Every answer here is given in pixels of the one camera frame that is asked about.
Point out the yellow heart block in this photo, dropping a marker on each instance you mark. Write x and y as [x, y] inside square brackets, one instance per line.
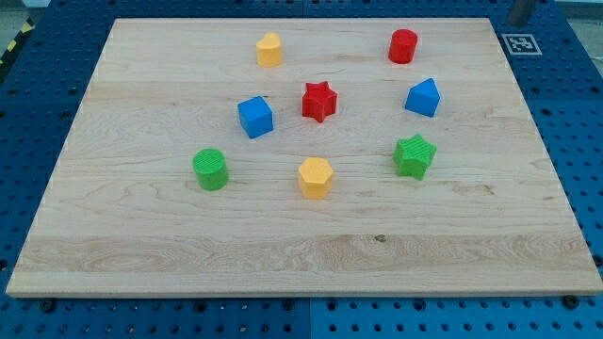
[269, 50]

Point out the white fiducial marker tag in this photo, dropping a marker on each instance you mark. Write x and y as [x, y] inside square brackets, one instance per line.
[521, 44]

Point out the wooden board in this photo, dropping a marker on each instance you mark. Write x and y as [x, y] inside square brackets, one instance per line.
[123, 215]

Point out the blue pentagon block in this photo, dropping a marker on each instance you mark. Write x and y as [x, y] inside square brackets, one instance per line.
[423, 98]

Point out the green cylinder block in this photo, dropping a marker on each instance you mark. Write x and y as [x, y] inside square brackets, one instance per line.
[210, 169]

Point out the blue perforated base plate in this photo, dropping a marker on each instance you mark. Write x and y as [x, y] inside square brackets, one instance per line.
[47, 73]

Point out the red cylinder block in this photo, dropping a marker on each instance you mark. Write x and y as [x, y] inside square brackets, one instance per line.
[402, 46]

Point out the blue cube block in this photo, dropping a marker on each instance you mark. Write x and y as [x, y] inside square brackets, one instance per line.
[255, 116]

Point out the grey robot arm stylus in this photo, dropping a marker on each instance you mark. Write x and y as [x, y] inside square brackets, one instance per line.
[520, 12]

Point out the yellow hexagon block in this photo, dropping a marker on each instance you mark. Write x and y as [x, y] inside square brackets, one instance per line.
[315, 178]

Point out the red star block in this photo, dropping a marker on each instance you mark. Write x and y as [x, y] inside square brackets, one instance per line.
[319, 101]

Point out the green star block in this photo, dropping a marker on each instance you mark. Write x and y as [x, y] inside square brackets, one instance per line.
[413, 156]

